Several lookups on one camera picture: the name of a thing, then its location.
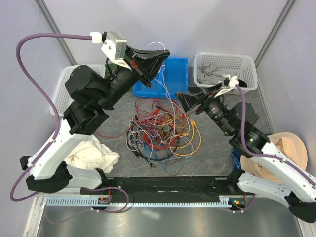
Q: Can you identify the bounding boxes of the white basket with clothes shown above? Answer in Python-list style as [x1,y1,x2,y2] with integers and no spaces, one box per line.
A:
[193,53,258,93]

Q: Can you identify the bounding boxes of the grey aluminium corner post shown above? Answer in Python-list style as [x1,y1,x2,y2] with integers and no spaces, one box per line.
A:
[254,0,297,68]

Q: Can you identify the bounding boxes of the light blue cable duct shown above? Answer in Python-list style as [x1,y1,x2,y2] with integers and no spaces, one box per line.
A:
[45,196,235,207]

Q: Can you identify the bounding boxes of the grey adidas sweatshirt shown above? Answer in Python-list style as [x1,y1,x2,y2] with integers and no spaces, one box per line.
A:
[197,64,226,85]

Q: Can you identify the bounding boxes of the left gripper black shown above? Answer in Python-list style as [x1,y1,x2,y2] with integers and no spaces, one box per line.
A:
[98,45,172,111]

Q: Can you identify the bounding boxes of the red thin wire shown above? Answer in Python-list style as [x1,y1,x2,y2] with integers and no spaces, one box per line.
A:
[95,130,129,138]

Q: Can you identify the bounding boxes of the white thin cable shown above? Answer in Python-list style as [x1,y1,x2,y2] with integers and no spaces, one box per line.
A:
[125,41,196,158]

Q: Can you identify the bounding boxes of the left grey aluminium post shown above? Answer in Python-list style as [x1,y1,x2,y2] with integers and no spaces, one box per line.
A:
[34,0,77,65]

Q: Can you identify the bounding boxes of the green plastic box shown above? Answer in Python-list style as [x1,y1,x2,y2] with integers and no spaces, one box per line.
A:
[104,63,117,77]

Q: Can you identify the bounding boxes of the white cloth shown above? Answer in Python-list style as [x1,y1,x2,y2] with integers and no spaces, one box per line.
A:
[64,135,120,174]

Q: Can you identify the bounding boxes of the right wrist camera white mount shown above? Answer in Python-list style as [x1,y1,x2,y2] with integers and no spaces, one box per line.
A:
[214,75,239,98]

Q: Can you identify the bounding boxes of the empty white basket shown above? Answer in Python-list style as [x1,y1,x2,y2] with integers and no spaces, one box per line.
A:
[52,64,106,117]

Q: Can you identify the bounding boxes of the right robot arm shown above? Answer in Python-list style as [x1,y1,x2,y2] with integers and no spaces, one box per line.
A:
[175,75,316,223]

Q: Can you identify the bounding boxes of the blue cloth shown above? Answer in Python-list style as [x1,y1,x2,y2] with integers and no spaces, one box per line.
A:
[231,148,241,170]

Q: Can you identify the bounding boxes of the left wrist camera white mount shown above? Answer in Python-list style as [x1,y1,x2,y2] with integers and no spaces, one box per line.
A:
[90,31,131,70]

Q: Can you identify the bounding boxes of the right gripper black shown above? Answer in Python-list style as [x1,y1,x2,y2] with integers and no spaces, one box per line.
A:
[175,81,235,135]

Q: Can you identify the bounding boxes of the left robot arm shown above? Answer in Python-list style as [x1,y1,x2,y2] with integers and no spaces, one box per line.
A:
[20,47,170,194]

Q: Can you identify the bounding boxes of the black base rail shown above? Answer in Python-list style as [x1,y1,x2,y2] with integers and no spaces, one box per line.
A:
[79,175,247,205]

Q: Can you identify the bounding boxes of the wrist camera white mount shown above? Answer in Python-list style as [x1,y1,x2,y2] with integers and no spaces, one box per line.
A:
[90,31,131,70]
[214,75,239,98]

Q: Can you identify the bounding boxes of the yellow ethernet cable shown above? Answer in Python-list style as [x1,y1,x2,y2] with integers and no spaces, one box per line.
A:
[169,118,202,157]

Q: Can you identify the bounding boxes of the blue divided plastic bin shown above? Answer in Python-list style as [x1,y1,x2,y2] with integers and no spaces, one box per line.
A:
[133,57,188,99]

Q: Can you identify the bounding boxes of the beige bucket hat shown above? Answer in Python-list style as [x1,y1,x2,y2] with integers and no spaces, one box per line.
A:
[240,132,308,183]

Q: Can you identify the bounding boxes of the black cloth in basket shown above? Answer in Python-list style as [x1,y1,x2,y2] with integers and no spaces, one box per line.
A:
[238,80,248,88]

